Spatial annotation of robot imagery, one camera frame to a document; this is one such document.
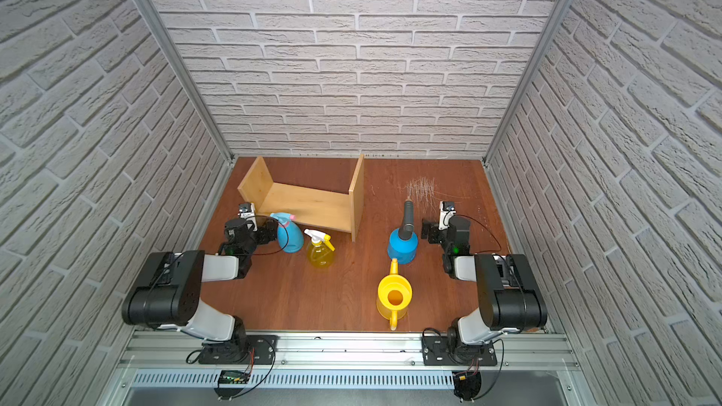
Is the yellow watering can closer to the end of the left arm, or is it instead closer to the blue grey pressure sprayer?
the blue grey pressure sprayer

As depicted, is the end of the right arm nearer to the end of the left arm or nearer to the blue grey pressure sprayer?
the blue grey pressure sprayer

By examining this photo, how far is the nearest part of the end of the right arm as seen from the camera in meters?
0.86

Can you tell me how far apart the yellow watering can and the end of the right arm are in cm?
17

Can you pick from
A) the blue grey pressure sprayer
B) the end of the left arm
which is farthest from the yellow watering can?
the end of the left arm

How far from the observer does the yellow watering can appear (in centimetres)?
72
